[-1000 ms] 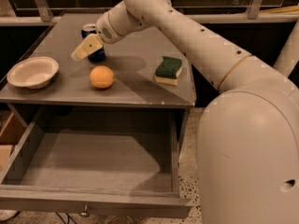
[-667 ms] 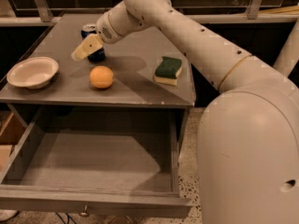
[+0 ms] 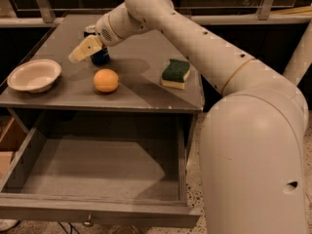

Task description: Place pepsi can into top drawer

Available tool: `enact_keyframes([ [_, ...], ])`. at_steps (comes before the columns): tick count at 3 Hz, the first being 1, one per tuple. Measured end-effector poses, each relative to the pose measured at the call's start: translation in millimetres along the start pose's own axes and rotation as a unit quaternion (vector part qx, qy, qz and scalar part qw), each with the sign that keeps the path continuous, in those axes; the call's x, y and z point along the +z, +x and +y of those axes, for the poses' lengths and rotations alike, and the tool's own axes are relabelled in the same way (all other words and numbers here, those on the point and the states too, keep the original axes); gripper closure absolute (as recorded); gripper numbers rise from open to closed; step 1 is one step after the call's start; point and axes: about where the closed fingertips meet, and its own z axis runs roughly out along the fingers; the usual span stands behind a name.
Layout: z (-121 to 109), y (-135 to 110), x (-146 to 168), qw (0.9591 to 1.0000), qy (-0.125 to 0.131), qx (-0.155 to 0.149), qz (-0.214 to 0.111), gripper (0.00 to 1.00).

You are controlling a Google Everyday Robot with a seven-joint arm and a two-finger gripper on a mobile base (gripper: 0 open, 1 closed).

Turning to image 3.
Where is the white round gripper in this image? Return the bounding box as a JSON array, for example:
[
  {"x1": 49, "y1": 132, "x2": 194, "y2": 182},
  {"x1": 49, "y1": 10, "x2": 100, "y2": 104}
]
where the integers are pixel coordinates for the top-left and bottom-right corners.
[{"x1": 68, "y1": 13, "x2": 125, "y2": 63}]

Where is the blue pepsi can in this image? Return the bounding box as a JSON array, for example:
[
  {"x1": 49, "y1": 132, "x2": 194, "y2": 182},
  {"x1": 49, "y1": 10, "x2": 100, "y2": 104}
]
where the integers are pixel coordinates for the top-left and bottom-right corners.
[{"x1": 84, "y1": 24, "x2": 110, "y2": 65}]

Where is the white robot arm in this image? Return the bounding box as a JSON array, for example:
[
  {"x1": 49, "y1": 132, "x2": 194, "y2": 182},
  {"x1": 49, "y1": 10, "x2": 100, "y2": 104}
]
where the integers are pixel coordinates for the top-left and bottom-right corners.
[{"x1": 69, "y1": 0, "x2": 309, "y2": 234}]

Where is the grey cabinet with top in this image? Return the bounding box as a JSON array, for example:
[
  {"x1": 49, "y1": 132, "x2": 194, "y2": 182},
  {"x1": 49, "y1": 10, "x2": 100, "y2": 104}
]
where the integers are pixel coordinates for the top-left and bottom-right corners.
[{"x1": 1, "y1": 15, "x2": 203, "y2": 165}]

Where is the open grey top drawer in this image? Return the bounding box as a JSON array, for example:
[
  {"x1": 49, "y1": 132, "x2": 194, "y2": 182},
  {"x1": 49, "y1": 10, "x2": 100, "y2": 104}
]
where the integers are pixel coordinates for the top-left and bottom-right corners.
[{"x1": 0, "y1": 111, "x2": 200, "y2": 227}]

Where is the metal drawer knob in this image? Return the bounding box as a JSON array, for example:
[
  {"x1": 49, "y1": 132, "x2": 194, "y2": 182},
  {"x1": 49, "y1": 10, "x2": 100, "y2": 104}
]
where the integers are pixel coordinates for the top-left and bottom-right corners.
[{"x1": 83, "y1": 214, "x2": 94, "y2": 227}]

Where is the orange fruit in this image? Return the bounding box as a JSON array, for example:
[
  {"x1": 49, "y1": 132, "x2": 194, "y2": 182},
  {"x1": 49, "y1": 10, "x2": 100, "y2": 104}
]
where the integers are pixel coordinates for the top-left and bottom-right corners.
[{"x1": 94, "y1": 69, "x2": 119, "y2": 93}]

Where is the white bowl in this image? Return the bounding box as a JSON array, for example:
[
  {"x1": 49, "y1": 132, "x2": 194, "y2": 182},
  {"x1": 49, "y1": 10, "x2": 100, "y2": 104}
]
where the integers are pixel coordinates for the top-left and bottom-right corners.
[{"x1": 7, "y1": 59, "x2": 61, "y2": 93}]

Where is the glass railing with metal posts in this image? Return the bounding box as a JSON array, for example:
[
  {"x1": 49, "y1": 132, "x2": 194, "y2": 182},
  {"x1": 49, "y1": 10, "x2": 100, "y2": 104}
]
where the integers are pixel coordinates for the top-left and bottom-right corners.
[{"x1": 1, "y1": 0, "x2": 312, "y2": 27}]

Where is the green yellow sponge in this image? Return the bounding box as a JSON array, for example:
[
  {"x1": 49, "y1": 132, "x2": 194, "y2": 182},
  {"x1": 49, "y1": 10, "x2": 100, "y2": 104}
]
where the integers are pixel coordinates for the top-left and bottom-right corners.
[{"x1": 160, "y1": 58, "x2": 190, "y2": 90}]

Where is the wooden box at left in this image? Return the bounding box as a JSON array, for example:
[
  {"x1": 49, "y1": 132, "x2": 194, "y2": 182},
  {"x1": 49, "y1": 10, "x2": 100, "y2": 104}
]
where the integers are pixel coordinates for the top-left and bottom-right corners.
[{"x1": 0, "y1": 118, "x2": 25, "y2": 179}]

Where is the dark low cabinet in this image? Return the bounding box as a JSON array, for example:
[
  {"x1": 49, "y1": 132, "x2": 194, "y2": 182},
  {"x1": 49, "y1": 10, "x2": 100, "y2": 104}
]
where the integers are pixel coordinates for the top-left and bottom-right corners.
[{"x1": 192, "y1": 23, "x2": 312, "y2": 113}]

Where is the white slanted support pole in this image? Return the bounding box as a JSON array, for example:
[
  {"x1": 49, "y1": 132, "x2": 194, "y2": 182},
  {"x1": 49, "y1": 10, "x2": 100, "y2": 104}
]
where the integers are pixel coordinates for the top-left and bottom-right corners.
[{"x1": 283, "y1": 20, "x2": 312, "y2": 85}]

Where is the blue cable on floor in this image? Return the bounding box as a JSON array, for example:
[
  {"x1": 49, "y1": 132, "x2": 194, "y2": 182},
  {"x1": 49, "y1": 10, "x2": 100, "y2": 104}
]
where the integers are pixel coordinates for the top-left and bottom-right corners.
[{"x1": 58, "y1": 221, "x2": 82, "y2": 234}]

